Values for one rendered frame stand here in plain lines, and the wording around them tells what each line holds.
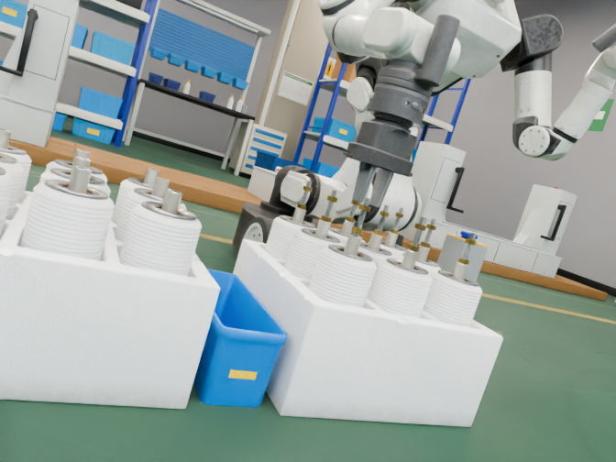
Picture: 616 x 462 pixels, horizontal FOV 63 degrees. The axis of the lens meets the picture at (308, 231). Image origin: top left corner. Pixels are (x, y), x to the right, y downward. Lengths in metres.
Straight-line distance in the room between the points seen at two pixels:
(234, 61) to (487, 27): 5.85
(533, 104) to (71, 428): 1.24
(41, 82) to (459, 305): 2.34
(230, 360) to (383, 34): 0.53
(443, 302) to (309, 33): 6.85
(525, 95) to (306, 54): 6.25
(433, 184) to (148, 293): 3.13
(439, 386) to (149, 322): 0.50
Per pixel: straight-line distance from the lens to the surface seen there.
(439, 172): 3.68
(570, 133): 1.41
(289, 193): 1.71
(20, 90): 2.83
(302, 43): 7.55
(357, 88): 1.53
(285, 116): 7.42
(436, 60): 0.78
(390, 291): 0.85
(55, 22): 2.84
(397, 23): 0.80
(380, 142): 0.78
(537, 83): 1.46
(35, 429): 0.67
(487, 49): 1.36
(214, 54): 6.95
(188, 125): 9.30
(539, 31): 1.48
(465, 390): 0.97
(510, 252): 4.24
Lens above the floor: 0.37
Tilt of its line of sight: 7 degrees down
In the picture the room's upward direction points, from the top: 17 degrees clockwise
